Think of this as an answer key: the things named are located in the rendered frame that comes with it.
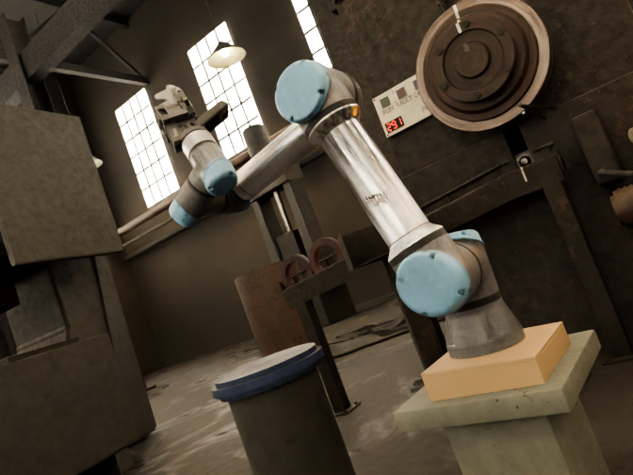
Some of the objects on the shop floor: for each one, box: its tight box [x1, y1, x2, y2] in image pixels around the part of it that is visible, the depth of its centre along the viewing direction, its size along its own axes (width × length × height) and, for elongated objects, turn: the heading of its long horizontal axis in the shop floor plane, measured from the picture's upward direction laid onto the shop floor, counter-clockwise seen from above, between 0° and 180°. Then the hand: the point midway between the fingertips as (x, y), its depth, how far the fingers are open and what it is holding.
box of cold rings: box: [0, 333, 142, 475], centre depth 268 cm, size 103×83×79 cm
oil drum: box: [235, 260, 309, 358], centre depth 459 cm, size 59×59×89 cm
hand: (171, 89), depth 129 cm, fingers closed
